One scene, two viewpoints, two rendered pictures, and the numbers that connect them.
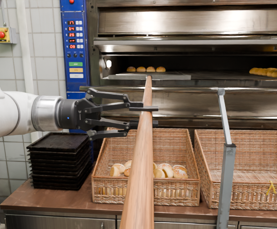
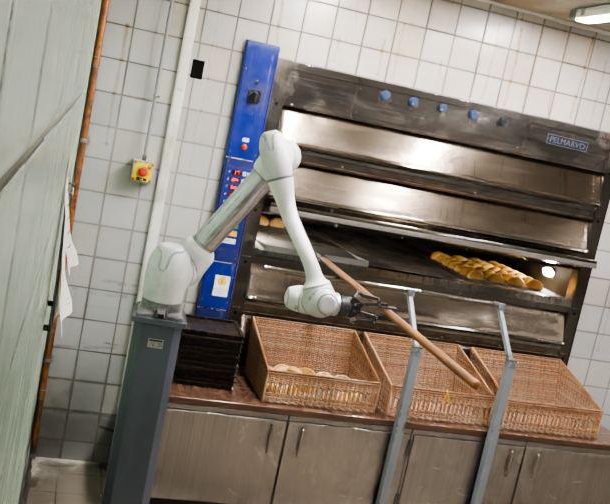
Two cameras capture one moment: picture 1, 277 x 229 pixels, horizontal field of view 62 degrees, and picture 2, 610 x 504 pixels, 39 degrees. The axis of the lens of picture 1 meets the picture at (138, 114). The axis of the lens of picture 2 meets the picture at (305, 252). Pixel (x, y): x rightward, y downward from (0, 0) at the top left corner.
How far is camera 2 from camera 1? 2.84 m
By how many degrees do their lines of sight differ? 20
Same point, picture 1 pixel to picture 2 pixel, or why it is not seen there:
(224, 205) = (404, 406)
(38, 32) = (185, 173)
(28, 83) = (153, 239)
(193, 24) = (383, 202)
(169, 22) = (355, 194)
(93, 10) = not seen: hidden behind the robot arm
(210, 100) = (387, 296)
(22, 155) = (108, 343)
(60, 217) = (224, 415)
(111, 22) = not seen: hidden behind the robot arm
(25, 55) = (159, 200)
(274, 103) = (459, 310)
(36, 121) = not seen: hidden behind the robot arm
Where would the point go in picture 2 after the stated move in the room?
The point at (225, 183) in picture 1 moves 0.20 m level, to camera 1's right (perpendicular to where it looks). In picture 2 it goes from (408, 383) to (446, 387)
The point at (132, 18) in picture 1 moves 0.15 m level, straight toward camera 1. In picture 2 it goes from (312, 180) to (323, 184)
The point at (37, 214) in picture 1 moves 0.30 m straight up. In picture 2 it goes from (196, 410) to (209, 344)
